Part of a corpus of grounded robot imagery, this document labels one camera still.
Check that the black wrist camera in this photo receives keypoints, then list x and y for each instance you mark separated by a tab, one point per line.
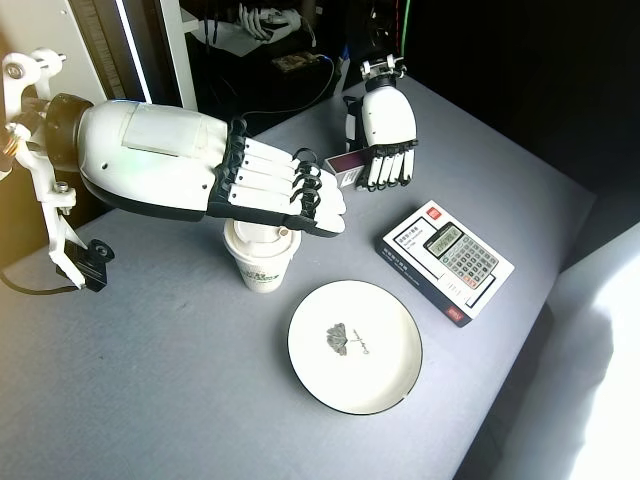
92	265

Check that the small circuit board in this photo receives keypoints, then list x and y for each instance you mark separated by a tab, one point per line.
295	61

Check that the boxed calculator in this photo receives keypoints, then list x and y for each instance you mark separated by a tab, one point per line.
445	260

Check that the white cabinet panel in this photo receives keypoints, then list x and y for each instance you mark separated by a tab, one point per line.
60	20

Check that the grey table cloth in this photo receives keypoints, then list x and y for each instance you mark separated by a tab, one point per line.
150	375

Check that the spare white robot hand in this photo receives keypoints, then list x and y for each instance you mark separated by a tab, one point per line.
265	20

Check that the white plate with leaf print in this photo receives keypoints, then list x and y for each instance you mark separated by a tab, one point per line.
355	350

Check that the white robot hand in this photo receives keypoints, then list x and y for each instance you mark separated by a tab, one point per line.
390	120
150	155

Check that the white frame post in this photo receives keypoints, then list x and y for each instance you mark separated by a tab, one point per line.
176	40

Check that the white paper coffee cup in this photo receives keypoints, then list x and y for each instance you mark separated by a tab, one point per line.
260	272

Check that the small maroon box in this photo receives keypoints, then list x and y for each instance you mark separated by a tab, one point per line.
345	162

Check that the white base sheet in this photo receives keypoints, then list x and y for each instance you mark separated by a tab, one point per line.
230	42

